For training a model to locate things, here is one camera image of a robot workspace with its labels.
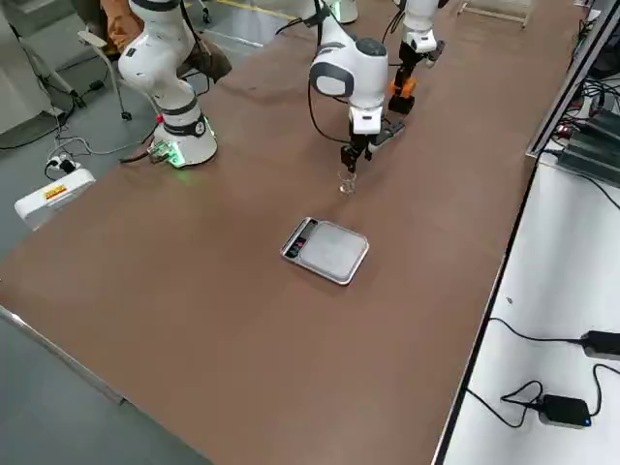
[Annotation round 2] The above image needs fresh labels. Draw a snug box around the orange button box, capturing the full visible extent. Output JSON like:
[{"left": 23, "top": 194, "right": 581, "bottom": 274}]
[{"left": 389, "top": 76, "right": 418, "bottom": 101}]

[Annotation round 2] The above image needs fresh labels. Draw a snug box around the clear measuring cup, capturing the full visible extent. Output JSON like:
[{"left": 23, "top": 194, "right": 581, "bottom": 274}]
[{"left": 337, "top": 169, "right": 359, "bottom": 197}]

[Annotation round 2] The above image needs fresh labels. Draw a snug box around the black box base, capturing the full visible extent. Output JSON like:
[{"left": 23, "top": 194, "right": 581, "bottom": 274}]
[{"left": 387, "top": 94, "right": 417, "bottom": 116}]

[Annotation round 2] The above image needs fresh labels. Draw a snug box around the white electronic scale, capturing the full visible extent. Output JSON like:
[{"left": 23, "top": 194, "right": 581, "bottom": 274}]
[{"left": 279, "top": 216, "right": 371, "bottom": 288}]

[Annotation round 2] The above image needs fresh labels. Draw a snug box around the white control box yellow label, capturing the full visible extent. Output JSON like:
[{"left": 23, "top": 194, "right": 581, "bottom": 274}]
[{"left": 13, "top": 167, "right": 97, "bottom": 232}]

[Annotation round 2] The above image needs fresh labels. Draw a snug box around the green circuit board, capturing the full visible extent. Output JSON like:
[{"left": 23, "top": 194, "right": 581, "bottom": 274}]
[{"left": 147, "top": 139, "right": 178, "bottom": 165}]

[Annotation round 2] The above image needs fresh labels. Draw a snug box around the black power supply unit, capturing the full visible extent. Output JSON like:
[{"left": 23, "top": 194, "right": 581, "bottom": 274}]
[{"left": 556, "top": 108, "right": 620, "bottom": 188}]

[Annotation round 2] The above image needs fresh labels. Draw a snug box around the person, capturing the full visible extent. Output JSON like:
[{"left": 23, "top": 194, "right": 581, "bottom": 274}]
[{"left": 99, "top": 0, "right": 233, "bottom": 83}]

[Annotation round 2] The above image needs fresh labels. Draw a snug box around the grey chair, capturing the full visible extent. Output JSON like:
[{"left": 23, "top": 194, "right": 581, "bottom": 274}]
[{"left": 77, "top": 26, "right": 135, "bottom": 122}]

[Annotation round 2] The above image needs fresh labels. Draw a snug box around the white power strip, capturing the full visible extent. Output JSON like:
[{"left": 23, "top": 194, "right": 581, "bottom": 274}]
[{"left": 44, "top": 152, "right": 82, "bottom": 178}]

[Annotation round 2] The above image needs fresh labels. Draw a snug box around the black power adapter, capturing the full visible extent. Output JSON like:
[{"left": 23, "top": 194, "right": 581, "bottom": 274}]
[{"left": 578, "top": 330, "right": 620, "bottom": 361}]

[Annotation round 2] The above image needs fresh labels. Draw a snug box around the black adapter with blue light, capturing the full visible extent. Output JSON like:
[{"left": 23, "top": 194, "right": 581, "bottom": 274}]
[{"left": 537, "top": 393, "right": 593, "bottom": 430}]

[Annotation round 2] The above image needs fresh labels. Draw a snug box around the white cabinet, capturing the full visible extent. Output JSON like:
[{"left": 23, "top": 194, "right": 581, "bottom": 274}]
[{"left": 0, "top": 0, "right": 67, "bottom": 138}]

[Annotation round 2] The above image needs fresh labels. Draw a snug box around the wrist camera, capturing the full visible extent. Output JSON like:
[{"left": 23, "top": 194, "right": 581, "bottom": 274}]
[
  {"left": 425, "top": 40, "right": 447, "bottom": 67},
  {"left": 371, "top": 119, "right": 407, "bottom": 146}
]

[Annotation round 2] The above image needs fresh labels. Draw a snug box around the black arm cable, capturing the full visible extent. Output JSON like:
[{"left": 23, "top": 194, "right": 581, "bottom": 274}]
[
  {"left": 382, "top": 7, "right": 406, "bottom": 47},
  {"left": 305, "top": 67, "right": 353, "bottom": 144}
]

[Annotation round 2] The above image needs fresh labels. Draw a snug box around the white wire rack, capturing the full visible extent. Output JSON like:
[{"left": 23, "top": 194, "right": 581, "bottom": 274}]
[{"left": 454, "top": 0, "right": 534, "bottom": 30}]

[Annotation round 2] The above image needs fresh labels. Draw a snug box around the aluminium frame post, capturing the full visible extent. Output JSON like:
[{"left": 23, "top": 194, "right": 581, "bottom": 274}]
[{"left": 525, "top": 0, "right": 620, "bottom": 161}]

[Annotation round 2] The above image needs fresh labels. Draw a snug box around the black adapter cable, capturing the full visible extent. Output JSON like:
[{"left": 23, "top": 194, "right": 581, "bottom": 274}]
[{"left": 487, "top": 317, "right": 585, "bottom": 345}]

